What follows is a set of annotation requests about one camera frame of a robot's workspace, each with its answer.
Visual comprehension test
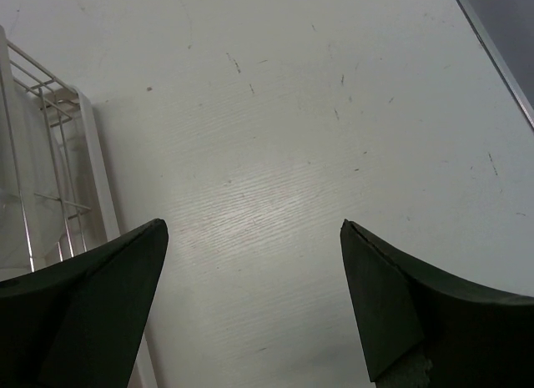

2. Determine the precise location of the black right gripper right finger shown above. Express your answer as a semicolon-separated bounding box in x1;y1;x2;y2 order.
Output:
340;220;533;387

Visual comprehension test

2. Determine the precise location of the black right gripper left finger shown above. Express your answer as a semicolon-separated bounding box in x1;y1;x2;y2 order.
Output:
1;219;169;387

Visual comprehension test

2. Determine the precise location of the wire dish rack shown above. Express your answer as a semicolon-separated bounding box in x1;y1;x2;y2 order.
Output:
1;33;91;280

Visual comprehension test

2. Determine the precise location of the large white plate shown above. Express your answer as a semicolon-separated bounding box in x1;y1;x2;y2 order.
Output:
1;35;70;280

